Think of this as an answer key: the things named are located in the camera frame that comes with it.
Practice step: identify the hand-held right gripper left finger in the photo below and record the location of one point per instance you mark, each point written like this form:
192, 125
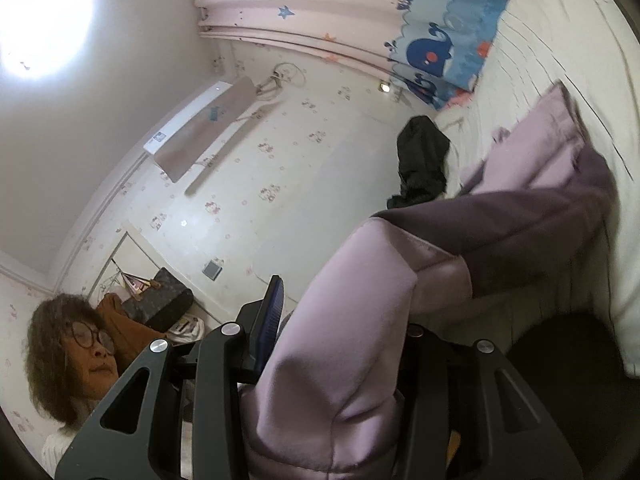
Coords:
272, 310

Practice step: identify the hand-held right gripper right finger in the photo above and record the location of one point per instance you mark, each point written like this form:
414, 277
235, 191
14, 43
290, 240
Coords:
450, 385

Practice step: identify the purple two-tone jacket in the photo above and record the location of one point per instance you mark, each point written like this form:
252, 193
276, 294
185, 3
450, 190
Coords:
350, 335

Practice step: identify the white bag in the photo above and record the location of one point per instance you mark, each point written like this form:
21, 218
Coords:
187, 329

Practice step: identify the dark brown patterned bag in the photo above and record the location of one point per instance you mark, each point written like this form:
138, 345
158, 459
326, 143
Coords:
157, 300

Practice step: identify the brown hanging garment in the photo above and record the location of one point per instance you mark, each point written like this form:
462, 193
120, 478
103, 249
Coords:
130, 335

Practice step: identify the round dark glasses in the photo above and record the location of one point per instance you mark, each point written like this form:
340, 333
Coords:
82, 337

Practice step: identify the white air conditioner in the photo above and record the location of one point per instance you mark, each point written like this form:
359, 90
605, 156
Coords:
195, 125

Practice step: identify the black garment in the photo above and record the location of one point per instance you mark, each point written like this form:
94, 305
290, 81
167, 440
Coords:
420, 160

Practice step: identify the person's head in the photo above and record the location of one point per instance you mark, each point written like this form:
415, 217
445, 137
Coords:
60, 370

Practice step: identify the person's white top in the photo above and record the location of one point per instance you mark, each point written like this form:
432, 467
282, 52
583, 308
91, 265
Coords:
57, 452

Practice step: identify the pink cloth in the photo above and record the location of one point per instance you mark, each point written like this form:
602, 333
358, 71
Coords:
457, 101

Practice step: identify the whale print curtain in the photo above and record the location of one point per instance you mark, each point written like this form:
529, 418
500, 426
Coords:
325, 5

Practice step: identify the round ceiling light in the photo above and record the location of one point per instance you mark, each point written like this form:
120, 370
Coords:
45, 25

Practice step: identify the grey wall switch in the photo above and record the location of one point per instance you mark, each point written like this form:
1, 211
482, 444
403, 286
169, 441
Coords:
212, 269

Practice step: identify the white wall socket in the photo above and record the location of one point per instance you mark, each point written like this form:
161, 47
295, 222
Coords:
385, 88

